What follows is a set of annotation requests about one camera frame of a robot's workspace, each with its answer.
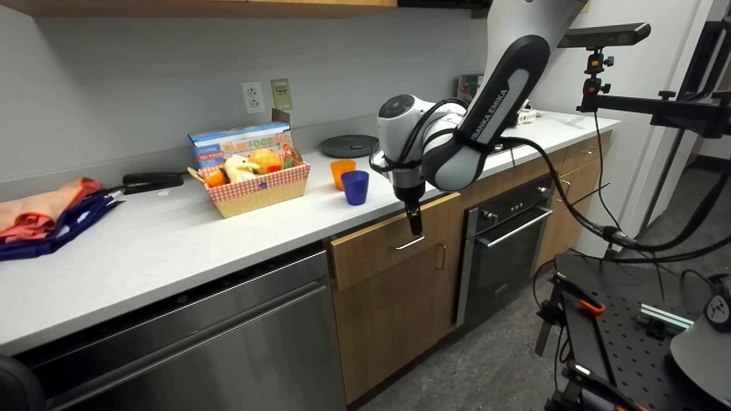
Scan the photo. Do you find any black built-in oven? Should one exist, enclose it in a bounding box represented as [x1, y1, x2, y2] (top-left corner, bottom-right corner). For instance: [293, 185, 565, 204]
[455, 177, 558, 331]

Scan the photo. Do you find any black round plate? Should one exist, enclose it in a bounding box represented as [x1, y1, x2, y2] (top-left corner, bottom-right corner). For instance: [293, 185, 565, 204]
[317, 132, 382, 160]

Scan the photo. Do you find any wooden drawer with metal handle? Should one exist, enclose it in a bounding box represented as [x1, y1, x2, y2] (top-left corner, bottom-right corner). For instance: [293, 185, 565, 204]
[327, 189, 465, 294]

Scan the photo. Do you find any clamp with orange handle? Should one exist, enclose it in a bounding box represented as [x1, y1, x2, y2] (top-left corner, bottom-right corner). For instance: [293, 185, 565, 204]
[532, 272, 609, 362]

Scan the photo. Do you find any grey round disc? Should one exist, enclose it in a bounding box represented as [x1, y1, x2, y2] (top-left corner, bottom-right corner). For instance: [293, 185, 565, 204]
[670, 315, 731, 409]

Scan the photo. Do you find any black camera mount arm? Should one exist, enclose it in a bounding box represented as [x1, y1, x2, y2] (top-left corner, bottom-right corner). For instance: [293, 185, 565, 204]
[575, 46, 731, 143]

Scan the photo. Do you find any red cloth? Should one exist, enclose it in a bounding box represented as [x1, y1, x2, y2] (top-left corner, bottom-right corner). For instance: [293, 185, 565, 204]
[0, 213, 59, 246]

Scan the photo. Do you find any wooden base cabinet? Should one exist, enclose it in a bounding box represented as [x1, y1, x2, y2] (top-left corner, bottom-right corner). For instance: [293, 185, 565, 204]
[464, 130, 615, 270]

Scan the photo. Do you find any stainless steel dishwasher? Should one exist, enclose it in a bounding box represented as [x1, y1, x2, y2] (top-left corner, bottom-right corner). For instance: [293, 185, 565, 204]
[14, 241, 349, 411]

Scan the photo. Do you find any teal bar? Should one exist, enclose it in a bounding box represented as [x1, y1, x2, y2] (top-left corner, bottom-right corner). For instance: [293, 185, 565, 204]
[638, 301, 696, 334]

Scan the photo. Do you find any wooden wall cabinet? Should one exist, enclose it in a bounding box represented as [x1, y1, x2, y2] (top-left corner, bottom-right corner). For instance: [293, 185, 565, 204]
[0, 0, 497, 19]

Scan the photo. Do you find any black clamp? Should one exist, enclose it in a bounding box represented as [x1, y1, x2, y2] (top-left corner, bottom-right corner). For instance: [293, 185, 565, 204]
[544, 363, 648, 411]

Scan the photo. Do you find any blue cloth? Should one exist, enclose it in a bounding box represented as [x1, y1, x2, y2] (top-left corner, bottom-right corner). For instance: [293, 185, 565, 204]
[0, 189, 121, 264]

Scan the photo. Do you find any orange toy fruit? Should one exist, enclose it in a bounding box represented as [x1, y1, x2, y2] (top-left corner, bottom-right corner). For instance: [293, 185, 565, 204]
[203, 167, 231, 189]

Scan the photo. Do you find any peach orange cloth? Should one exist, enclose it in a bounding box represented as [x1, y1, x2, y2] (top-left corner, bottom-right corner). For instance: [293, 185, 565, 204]
[0, 177, 105, 226]

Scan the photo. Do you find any blue plastic cup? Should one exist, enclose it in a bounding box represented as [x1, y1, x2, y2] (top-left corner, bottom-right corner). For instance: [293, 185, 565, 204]
[339, 169, 372, 209]

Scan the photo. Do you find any black stereo camera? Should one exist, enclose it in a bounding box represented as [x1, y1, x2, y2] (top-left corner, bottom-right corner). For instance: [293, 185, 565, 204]
[558, 22, 653, 54]

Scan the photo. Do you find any wooden cabinet door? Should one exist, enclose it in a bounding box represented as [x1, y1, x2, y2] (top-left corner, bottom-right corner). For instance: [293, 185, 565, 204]
[331, 242, 464, 406]

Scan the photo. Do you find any black perforated robot cart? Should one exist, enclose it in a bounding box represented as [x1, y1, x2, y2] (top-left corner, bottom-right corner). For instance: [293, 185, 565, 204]
[551, 249, 731, 411]

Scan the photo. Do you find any orange plastic cup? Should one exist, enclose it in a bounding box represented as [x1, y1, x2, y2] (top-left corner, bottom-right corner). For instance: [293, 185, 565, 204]
[329, 159, 359, 193]

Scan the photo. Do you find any white yellow toy food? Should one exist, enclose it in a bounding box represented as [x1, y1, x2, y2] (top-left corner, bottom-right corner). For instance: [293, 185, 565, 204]
[221, 153, 263, 185]

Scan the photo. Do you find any black stapler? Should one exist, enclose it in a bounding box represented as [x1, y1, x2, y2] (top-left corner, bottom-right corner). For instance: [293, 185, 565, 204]
[121, 169, 187, 195]

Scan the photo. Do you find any white wall outlet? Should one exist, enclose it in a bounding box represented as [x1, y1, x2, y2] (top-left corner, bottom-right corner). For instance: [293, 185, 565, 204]
[239, 80, 268, 117]

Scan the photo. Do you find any olive wall switch plate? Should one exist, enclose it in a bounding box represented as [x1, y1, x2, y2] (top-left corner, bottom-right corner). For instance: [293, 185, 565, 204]
[270, 76, 294, 112]

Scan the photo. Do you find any thin black camera cable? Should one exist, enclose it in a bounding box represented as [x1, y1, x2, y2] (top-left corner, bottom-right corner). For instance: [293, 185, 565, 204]
[591, 112, 638, 242]

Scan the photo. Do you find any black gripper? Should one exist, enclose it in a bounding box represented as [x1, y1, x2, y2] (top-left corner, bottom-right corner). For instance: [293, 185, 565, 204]
[391, 167, 430, 238]

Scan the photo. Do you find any blue toy food box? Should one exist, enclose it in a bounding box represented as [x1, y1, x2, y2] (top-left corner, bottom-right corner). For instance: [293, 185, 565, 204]
[185, 122, 301, 172]

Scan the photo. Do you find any black round device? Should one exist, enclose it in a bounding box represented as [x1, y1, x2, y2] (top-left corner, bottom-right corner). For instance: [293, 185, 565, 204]
[699, 272, 731, 336]

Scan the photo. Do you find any thick black robot hose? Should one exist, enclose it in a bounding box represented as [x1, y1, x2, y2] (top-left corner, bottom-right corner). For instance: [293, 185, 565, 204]
[368, 98, 731, 266]

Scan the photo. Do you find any yellow toy corn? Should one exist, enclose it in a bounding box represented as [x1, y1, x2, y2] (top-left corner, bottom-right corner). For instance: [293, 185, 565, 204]
[248, 146, 284, 173]

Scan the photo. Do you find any wicker basket with items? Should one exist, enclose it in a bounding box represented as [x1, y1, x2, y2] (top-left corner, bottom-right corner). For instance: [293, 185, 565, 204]
[185, 160, 313, 221]

